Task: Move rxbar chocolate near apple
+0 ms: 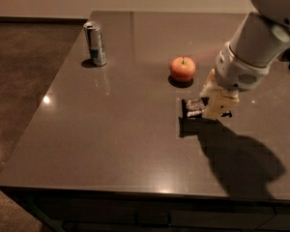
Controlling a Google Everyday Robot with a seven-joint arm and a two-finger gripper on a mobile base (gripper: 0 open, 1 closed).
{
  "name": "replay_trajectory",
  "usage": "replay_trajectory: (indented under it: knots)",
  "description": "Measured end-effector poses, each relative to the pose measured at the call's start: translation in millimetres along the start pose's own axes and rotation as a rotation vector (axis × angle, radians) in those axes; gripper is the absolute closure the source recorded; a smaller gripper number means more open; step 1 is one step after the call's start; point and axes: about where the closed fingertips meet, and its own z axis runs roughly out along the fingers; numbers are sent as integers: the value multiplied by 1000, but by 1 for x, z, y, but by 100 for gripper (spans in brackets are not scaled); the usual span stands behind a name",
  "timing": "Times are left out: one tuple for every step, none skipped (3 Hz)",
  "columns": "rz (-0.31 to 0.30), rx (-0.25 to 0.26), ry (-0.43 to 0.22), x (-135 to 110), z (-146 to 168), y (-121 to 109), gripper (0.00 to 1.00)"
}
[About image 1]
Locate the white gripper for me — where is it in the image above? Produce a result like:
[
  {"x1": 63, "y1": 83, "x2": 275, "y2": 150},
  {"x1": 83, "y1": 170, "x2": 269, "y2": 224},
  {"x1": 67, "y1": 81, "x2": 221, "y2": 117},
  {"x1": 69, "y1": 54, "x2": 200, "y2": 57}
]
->
[{"x1": 200, "y1": 42, "x2": 270, "y2": 120}]

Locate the black rxbar chocolate wrapper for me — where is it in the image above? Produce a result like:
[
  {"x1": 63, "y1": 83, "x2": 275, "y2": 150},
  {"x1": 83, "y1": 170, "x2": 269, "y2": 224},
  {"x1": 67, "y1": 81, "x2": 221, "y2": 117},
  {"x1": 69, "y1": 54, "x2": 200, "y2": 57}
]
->
[{"x1": 181, "y1": 97, "x2": 233, "y2": 121}]

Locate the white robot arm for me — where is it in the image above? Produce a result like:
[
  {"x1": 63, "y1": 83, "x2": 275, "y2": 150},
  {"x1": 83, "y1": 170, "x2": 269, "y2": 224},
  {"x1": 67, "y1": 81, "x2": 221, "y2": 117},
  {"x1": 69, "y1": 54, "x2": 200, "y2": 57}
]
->
[{"x1": 200, "y1": 0, "x2": 290, "y2": 120}]

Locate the red yellow apple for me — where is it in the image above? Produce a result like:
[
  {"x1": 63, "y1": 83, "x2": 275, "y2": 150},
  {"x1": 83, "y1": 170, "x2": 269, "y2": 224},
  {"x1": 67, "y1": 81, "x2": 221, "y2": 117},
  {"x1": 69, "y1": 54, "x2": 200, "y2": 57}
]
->
[{"x1": 170, "y1": 56, "x2": 196, "y2": 83}]

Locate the silver blue drink can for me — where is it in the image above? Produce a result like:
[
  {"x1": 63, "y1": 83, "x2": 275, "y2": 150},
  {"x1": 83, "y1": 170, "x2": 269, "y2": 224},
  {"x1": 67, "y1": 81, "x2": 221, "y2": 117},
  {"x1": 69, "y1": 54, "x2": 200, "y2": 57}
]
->
[{"x1": 83, "y1": 21, "x2": 107, "y2": 67}]

